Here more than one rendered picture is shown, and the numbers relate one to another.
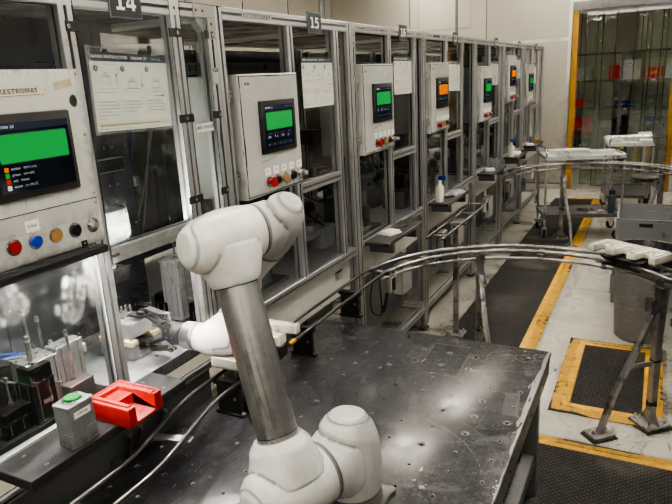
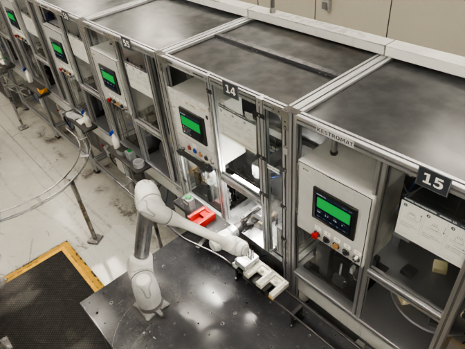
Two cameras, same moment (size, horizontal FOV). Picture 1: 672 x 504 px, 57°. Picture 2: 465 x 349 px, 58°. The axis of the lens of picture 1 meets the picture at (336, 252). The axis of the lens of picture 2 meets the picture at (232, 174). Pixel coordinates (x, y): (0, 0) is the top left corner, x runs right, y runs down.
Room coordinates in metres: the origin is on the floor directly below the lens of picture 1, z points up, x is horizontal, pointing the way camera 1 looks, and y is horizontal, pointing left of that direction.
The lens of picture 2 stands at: (2.63, -1.29, 3.04)
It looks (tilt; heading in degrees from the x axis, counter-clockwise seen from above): 39 degrees down; 114
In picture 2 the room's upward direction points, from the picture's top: 6 degrees counter-clockwise
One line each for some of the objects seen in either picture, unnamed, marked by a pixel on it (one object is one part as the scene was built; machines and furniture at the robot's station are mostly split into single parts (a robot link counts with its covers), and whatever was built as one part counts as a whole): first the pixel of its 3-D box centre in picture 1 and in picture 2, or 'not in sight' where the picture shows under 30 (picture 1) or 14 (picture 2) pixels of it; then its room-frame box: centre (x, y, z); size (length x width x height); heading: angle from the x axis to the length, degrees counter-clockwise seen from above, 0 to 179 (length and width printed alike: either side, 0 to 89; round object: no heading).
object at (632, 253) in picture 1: (628, 256); not in sight; (2.93, -1.46, 0.84); 0.37 x 0.14 x 0.10; 30
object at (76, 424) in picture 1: (73, 418); (189, 203); (1.40, 0.69, 0.97); 0.08 x 0.08 x 0.12; 62
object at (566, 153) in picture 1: (580, 189); not in sight; (6.52, -2.67, 0.48); 0.88 x 0.56 x 0.96; 80
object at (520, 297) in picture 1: (543, 254); not in sight; (5.78, -2.04, 0.01); 5.85 x 0.59 x 0.01; 152
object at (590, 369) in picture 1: (610, 376); not in sight; (3.24, -1.56, 0.01); 1.00 x 0.55 x 0.01; 152
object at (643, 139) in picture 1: (627, 172); not in sight; (7.45, -3.62, 0.48); 0.84 x 0.58 x 0.97; 160
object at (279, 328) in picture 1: (258, 349); (259, 276); (2.05, 0.30, 0.84); 0.36 x 0.14 x 0.10; 152
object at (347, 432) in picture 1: (347, 450); (145, 288); (1.39, 0.00, 0.85); 0.18 x 0.16 x 0.22; 133
